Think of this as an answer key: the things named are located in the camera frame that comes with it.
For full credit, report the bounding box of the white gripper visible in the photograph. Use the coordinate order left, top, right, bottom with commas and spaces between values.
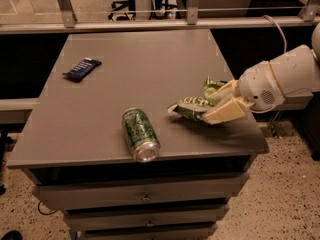
201, 61, 285, 125

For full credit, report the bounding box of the green jalapeno chip bag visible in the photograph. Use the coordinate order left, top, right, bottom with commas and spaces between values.
167, 77, 226, 121

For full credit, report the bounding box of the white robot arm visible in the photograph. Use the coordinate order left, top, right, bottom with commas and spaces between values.
201, 24, 320, 125

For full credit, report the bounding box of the green soda can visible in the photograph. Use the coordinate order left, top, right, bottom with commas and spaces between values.
122, 108, 161, 163

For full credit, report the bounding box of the top grey drawer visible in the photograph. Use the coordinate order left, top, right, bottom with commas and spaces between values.
33, 172, 249, 210

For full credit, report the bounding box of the grey drawer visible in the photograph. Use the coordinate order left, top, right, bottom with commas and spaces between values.
33, 172, 249, 210
64, 200, 229, 231
84, 222, 217, 240

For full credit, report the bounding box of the bottom grey drawer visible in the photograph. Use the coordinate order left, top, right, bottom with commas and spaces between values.
84, 222, 217, 240

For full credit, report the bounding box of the black office chair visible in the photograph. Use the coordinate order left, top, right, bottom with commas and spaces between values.
108, 0, 136, 21

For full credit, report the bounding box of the dark blue snack bar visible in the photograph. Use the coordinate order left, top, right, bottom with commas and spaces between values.
63, 58, 102, 82

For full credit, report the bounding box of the grey drawer cabinet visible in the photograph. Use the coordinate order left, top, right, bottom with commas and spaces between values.
8, 30, 267, 240

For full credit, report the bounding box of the middle grey drawer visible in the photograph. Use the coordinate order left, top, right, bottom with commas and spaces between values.
64, 200, 229, 231

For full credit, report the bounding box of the black shoe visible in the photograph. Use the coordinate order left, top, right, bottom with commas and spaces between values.
0, 230, 22, 240

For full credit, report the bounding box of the white cable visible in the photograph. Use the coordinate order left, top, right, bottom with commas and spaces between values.
250, 14, 288, 115

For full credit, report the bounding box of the metal railing frame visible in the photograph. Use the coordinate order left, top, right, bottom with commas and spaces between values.
0, 0, 320, 34

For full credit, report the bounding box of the black cable on floor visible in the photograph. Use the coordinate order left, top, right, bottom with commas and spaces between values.
37, 201, 60, 216

